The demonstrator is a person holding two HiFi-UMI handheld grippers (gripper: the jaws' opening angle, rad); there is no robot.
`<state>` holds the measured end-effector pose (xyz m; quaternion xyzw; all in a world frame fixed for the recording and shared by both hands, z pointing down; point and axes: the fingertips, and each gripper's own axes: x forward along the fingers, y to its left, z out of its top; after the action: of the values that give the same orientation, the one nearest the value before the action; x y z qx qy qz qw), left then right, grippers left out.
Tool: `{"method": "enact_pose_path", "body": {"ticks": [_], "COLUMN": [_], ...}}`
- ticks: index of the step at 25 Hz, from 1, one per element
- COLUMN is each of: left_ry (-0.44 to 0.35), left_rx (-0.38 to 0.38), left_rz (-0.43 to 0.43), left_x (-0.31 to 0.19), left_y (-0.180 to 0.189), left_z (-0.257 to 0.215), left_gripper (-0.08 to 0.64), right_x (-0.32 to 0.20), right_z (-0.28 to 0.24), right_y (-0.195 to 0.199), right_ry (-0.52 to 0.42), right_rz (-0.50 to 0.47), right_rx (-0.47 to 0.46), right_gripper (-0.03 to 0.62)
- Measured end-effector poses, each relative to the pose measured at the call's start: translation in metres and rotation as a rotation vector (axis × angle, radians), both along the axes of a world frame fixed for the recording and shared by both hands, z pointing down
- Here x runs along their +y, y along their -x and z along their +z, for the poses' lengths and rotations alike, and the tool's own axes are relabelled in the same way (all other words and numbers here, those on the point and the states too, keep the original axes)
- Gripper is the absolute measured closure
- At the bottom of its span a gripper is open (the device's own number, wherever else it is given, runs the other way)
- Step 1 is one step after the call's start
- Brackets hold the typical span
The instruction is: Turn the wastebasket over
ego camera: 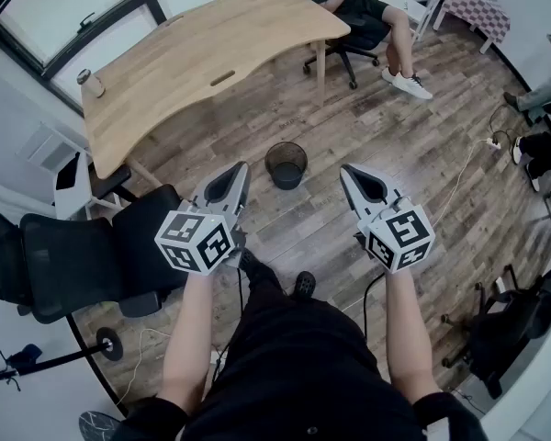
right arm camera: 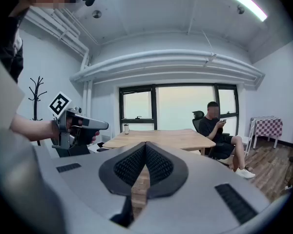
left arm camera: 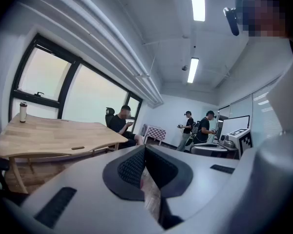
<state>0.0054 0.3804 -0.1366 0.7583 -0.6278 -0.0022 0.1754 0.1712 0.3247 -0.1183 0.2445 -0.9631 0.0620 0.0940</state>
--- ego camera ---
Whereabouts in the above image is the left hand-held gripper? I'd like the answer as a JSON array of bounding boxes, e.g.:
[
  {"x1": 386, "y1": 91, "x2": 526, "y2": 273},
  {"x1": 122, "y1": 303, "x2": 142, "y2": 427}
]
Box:
[{"x1": 154, "y1": 162, "x2": 253, "y2": 275}]

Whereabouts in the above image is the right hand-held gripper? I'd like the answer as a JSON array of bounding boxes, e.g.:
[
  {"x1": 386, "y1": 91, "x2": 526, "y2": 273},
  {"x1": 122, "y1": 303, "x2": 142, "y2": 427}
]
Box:
[{"x1": 340, "y1": 164, "x2": 436, "y2": 275}]

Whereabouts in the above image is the black mesh waste bin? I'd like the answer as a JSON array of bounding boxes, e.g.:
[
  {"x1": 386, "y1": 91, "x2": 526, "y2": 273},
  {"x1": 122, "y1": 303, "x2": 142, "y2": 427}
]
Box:
[{"x1": 264, "y1": 141, "x2": 309, "y2": 191}]

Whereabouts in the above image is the person's right forearm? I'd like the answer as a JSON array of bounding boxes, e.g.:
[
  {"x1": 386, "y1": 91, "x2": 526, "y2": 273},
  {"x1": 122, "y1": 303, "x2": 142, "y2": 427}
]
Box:
[{"x1": 384, "y1": 268, "x2": 442, "y2": 406}]

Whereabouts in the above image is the person's left forearm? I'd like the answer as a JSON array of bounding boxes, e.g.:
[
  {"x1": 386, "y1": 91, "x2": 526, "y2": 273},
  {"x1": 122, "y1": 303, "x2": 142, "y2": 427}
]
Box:
[{"x1": 157, "y1": 271, "x2": 215, "y2": 415}]

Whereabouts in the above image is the person's right black shoe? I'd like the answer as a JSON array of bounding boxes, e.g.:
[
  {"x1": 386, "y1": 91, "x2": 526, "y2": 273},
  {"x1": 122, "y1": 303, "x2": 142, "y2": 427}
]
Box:
[{"x1": 293, "y1": 271, "x2": 317, "y2": 300}]

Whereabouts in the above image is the light wooden desk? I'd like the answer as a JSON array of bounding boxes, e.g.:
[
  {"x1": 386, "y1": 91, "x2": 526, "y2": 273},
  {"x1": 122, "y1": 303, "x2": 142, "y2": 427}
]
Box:
[{"x1": 80, "y1": 0, "x2": 352, "y2": 187}]

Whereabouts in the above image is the black mesh office chair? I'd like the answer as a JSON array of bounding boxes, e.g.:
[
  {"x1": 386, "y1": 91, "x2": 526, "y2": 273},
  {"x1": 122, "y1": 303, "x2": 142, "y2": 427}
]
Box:
[{"x1": 0, "y1": 184, "x2": 198, "y2": 325}]

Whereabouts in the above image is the beige paper cup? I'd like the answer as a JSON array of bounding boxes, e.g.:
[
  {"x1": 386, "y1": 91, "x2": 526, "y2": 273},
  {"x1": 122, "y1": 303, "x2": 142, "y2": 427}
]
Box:
[{"x1": 76, "y1": 68, "x2": 107, "y2": 99}]

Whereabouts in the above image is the black wheeled stand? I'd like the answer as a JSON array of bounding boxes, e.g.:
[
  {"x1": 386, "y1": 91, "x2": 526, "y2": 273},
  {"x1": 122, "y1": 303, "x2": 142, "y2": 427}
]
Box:
[{"x1": 0, "y1": 326, "x2": 125, "y2": 392}]

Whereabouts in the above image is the person's black clothing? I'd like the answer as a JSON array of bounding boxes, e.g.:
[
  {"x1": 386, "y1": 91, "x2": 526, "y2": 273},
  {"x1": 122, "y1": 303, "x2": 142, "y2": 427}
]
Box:
[{"x1": 118, "y1": 248, "x2": 488, "y2": 441}]

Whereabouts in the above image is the white wooden chair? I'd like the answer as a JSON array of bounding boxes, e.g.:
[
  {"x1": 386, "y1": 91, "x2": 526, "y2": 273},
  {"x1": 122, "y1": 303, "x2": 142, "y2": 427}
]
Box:
[{"x1": 403, "y1": 0, "x2": 451, "y2": 43}]

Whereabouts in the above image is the checkered cloth table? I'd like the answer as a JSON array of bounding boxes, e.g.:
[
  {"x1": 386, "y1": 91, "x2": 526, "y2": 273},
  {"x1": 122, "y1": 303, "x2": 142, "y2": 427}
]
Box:
[{"x1": 433, "y1": 0, "x2": 511, "y2": 54}]

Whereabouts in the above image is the black framed window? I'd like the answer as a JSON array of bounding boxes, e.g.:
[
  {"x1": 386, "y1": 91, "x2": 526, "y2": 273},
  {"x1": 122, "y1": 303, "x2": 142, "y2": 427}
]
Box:
[{"x1": 0, "y1": 0, "x2": 166, "y2": 114}]

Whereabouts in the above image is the dark patterned round board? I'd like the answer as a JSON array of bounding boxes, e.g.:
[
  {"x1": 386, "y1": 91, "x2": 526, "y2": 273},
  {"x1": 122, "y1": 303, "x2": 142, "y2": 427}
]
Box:
[{"x1": 77, "y1": 410, "x2": 120, "y2": 441}]

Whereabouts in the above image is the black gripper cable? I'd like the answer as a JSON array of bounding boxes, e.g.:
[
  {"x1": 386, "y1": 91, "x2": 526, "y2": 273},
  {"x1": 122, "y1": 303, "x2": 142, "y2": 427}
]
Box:
[{"x1": 361, "y1": 271, "x2": 387, "y2": 339}]

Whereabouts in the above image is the white wall vent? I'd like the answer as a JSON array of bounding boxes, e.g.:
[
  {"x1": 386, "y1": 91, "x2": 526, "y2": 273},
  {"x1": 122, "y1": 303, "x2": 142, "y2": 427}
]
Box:
[{"x1": 16, "y1": 121, "x2": 74, "y2": 172}]

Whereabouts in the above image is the thin white cable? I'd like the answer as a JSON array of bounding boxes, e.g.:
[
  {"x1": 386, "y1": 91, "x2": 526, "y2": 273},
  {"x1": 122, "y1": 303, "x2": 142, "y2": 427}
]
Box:
[{"x1": 117, "y1": 328, "x2": 171, "y2": 406}]

